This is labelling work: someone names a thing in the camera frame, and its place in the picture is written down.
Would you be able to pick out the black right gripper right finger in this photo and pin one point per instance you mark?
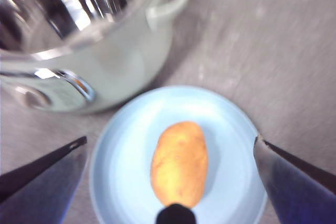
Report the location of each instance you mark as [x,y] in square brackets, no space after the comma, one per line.
[302,190]

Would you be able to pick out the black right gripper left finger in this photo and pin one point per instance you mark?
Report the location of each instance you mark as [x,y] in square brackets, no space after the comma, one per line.
[39,192]

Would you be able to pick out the brown potato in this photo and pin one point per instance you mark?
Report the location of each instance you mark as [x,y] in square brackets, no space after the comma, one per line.
[179,163]

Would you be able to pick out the blue round plate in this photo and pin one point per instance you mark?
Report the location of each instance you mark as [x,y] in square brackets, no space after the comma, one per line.
[126,155]

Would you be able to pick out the pale green electric steamer pot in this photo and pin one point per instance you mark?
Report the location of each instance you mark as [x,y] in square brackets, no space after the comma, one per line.
[118,72]

